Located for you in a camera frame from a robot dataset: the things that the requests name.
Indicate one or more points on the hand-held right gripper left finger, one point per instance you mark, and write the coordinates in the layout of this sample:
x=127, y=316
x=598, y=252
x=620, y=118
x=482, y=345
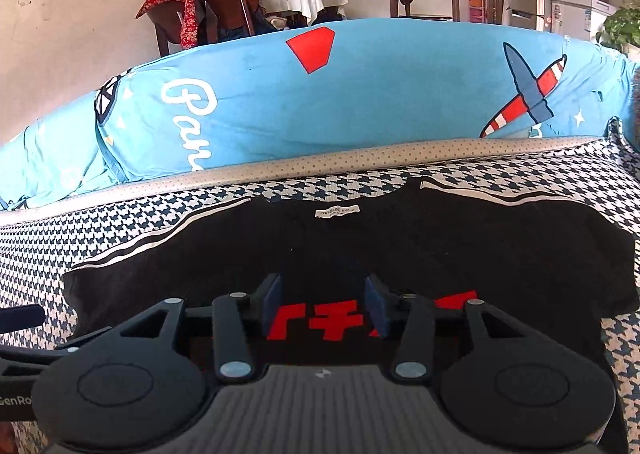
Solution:
x=272, y=306

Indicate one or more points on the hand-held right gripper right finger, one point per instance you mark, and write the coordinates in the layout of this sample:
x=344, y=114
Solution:
x=375, y=306

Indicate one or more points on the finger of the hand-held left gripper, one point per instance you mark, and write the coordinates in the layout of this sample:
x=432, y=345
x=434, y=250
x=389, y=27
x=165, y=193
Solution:
x=20, y=318

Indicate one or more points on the black t-shirt with red print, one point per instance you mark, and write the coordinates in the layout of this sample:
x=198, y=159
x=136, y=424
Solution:
x=450, y=244

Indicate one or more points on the houndstooth sofa cover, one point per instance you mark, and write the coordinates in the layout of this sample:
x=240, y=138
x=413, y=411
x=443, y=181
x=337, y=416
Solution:
x=100, y=229

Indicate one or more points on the grey dotted sofa edge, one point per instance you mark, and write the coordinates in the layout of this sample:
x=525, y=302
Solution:
x=350, y=159

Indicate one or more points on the blue printed blanket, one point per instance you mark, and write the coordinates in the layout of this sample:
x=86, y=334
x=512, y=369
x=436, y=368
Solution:
x=375, y=94

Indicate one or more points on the pink shelf rack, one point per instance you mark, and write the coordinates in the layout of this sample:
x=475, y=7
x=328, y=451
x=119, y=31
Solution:
x=477, y=4

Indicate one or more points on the white chest freezer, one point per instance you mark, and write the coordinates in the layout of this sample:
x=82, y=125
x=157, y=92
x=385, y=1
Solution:
x=580, y=17

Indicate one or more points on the potted green plant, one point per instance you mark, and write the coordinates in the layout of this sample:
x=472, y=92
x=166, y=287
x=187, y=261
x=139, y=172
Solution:
x=622, y=14

